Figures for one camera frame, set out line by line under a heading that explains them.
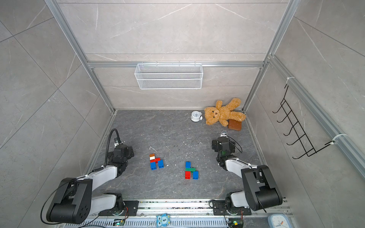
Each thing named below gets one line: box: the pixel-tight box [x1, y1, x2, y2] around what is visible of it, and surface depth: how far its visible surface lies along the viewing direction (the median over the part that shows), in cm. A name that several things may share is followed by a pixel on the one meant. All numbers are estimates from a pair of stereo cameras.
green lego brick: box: [184, 167, 197, 172], surface depth 87 cm
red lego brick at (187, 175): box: [184, 171, 191, 180], surface depth 85 cm
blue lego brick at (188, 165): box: [184, 161, 192, 169], surface depth 92 cm
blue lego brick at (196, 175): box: [192, 171, 200, 181], surface depth 85 cm
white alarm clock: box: [190, 110, 203, 123], surface depth 113 cm
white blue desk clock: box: [267, 213, 293, 228], surface depth 69 cm
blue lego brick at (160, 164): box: [157, 159, 165, 169], surface depth 90 cm
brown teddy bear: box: [204, 97, 247, 127], surface depth 109 cm
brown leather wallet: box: [228, 119, 242, 131], surface depth 109 cm
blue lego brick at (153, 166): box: [150, 161, 157, 171], surface depth 90 cm
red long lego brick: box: [150, 157, 161, 164], surface depth 90 cm
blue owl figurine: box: [156, 213, 171, 228], surface depth 70 cm
